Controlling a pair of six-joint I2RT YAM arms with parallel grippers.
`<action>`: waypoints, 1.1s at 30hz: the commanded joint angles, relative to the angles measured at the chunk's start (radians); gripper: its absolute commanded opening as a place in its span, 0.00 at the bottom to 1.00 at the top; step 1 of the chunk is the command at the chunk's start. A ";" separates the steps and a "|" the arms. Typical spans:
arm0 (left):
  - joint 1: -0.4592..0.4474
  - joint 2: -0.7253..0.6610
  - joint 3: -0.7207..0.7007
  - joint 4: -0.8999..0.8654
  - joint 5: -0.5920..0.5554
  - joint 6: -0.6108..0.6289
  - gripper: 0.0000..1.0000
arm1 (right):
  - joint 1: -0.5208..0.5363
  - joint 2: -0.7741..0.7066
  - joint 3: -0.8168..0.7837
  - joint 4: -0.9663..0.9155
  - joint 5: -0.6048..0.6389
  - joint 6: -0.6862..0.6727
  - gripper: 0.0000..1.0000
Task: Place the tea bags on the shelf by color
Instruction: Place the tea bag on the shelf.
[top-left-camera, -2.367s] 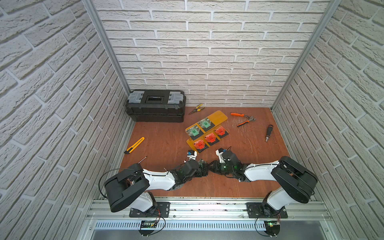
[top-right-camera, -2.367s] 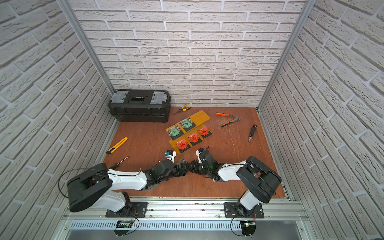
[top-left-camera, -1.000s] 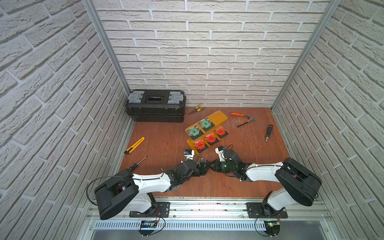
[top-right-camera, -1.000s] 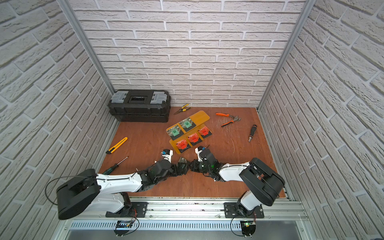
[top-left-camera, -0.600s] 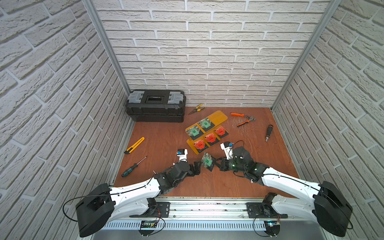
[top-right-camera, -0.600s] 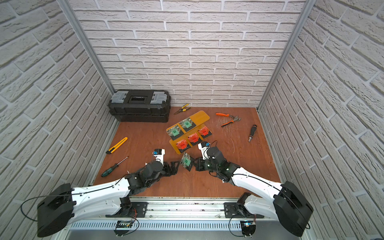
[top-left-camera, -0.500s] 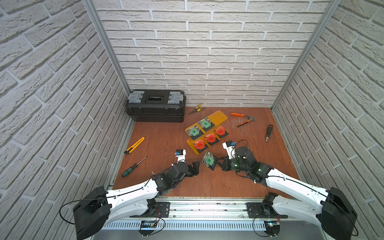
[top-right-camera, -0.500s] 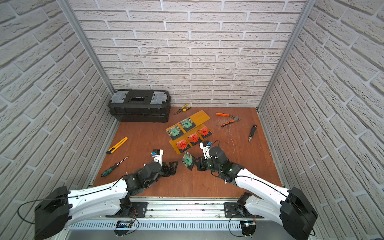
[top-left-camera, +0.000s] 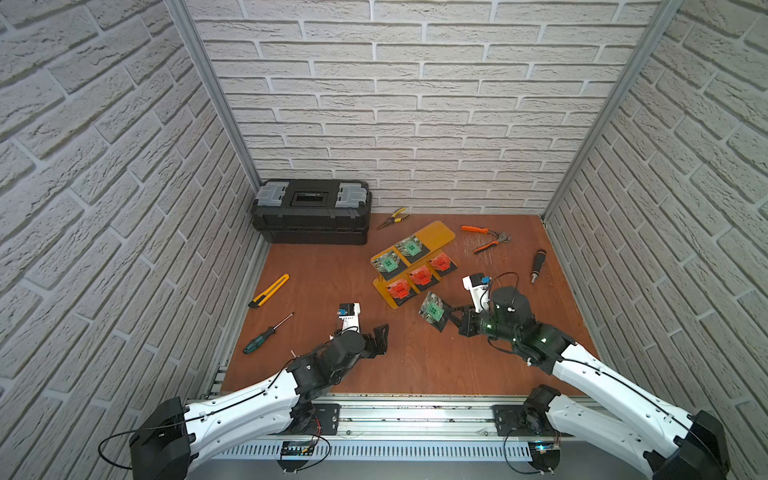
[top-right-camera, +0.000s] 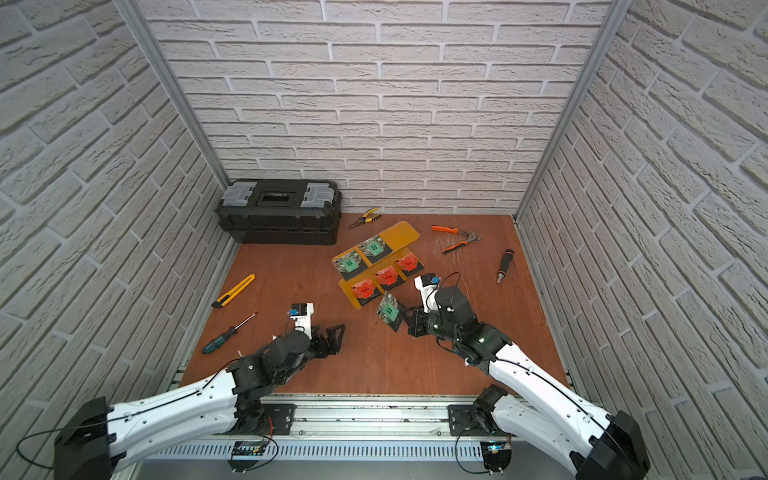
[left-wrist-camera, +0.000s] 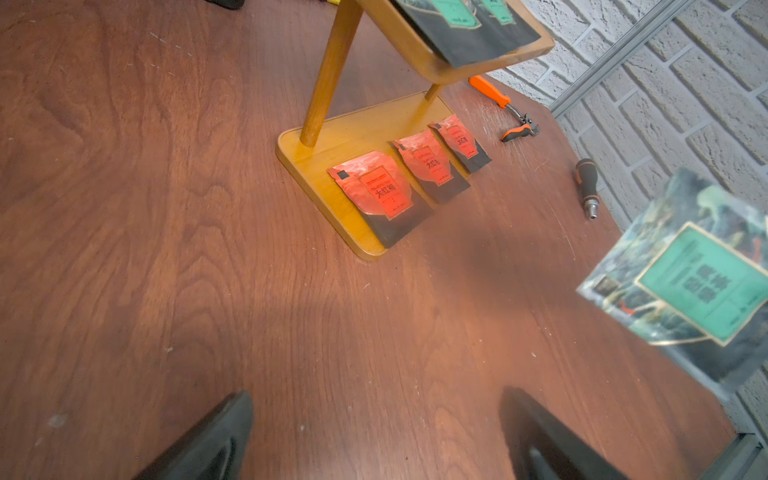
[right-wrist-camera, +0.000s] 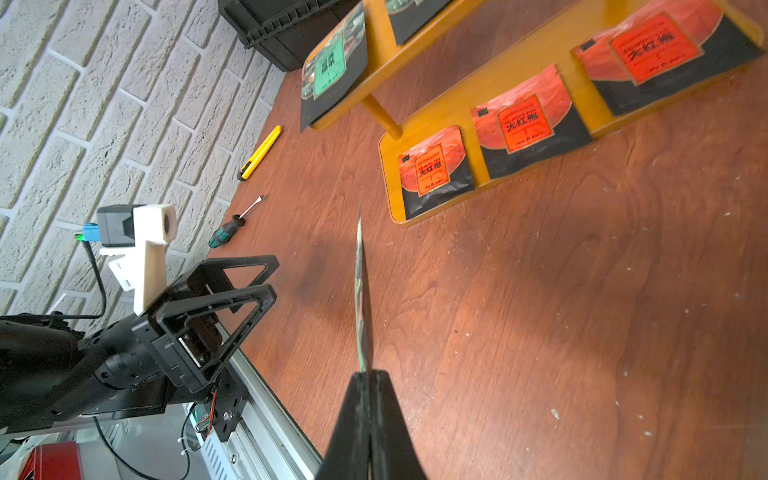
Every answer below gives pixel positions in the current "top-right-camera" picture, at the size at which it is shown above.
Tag green tea bag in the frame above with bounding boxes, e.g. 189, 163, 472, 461
377, 292, 403, 332
332, 250, 368, 280
358, 235, 392, 265

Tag red tea bag small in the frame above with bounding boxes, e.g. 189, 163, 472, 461
375, 265, 404, 291

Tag red tea bag large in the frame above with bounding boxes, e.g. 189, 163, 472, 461
352, 278, 381, 306

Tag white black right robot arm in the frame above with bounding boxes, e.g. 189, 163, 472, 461
406, 276, 650, 479

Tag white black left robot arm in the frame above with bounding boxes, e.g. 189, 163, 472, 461
53, 325, 345, 479

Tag yellow wooden two-tier shelf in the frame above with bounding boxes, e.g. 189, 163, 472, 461
332, 221, 423, 309

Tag orange black pliers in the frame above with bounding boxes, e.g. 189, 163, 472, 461
430, 224, 483, 256

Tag yellow utility knife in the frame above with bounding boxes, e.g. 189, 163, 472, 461
211, 274, 255, 309

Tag yellow black pliers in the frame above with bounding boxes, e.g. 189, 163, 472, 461
348, 207, 382, 230

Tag left controller board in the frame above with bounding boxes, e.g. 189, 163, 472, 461
228, 438, 276, 473

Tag controller board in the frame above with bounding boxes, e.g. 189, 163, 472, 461
480, 442, 512, 474
228, 438, 276, 473

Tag black plastic toolbox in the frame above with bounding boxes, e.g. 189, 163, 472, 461
215, 179, 342, 245

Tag right controller board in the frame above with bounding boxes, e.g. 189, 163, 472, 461
480, 442, 512, 474

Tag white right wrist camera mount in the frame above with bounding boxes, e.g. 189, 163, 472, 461
414, 273, 441, 313

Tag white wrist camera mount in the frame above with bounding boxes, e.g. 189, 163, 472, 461
288, 303, 314, 338
414, 273, 441, 313

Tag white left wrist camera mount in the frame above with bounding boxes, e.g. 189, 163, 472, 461
288, 303, 314, 338

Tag aluminium frame rail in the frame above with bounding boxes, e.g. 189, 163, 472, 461
262, 393, 475, 441

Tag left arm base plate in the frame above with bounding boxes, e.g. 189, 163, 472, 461
228, 403, 296, 436

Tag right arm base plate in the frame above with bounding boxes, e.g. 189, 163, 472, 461
447, 404, 499, 437

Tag green handled screwdriver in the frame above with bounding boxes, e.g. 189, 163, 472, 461
201, 312, 257, 355

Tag black orange screwdriver handle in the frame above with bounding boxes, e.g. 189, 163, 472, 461
496, 249, 515, 284

